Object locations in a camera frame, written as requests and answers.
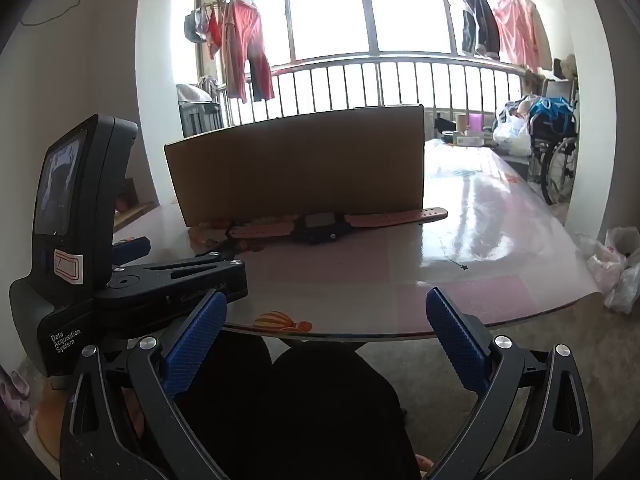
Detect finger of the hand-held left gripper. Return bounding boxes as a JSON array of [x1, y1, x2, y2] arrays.
[[107, 251, 247, 291], [112, 236, 152, 263]]

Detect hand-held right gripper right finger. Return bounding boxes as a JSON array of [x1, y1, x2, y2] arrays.
[[425, 287, 596, 480]]

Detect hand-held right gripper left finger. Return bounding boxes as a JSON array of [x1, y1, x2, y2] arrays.
[[60, 290, 228, 480]]

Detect black wristwatch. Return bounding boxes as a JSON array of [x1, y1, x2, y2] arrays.
[[227, 206, 448, 247]]

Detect large cardboard box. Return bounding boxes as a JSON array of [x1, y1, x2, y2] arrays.
[[164, 104, 426, 227]]

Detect grey metal cabinet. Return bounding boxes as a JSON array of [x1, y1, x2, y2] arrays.
[[177, 100, 223, 138]]

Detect grey cloth bundle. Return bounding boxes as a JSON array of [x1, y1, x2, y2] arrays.
[[176, 76, 221, 103]]

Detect crumpled white plastic bags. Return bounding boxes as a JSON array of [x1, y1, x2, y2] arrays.
[[580, 227, 640, 313]]

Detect pair of pink slippers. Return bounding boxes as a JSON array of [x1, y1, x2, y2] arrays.
[[0, 367, 31, 426]]

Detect wheelchair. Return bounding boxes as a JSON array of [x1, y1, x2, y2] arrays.
[[527, 97, 581, 206]]

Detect grey hanging garment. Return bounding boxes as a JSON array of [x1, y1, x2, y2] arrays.
[[184, 9, 210, 44]]

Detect white plastic bag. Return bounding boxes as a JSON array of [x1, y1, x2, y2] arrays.
[[492, 105, 533, 156]]

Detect red hanging garment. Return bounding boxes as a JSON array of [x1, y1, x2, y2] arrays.
[[220, 0, 276, 103]]

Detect blue cloth bundle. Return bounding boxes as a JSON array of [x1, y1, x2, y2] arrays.
[[530, 96, 576, 121]]

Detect metal balcony railing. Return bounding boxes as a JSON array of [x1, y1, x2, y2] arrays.
[[220, 55, 526, 128]]

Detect large balcony window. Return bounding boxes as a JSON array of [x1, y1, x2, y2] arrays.
[[220, 0, 506, 63]]

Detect beige hat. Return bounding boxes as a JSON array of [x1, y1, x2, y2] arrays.
[[552, 55, 578, 81]]

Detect pink hanging shirt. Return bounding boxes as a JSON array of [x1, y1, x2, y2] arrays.
[[492, 0, 548, 73]]

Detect dark hanging jacket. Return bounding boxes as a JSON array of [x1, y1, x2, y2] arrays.
[[460, 0, 501, 58]]

